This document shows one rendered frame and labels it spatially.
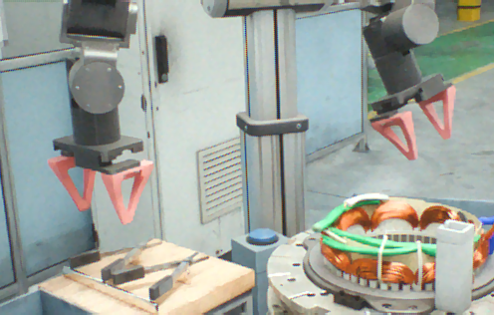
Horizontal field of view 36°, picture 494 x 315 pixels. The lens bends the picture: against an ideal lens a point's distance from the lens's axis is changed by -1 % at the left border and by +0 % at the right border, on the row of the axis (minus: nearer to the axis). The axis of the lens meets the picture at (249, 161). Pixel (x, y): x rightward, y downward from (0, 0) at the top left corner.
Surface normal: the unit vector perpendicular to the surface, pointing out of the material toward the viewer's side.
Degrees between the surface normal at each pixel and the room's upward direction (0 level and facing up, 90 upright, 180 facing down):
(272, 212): 90
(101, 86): 90
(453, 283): 90
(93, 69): 90
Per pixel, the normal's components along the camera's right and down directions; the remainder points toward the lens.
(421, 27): 0.33, -0.04
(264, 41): 0.28, 0.25
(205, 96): 0.80, 0.13
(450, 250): -0.62, 0.24
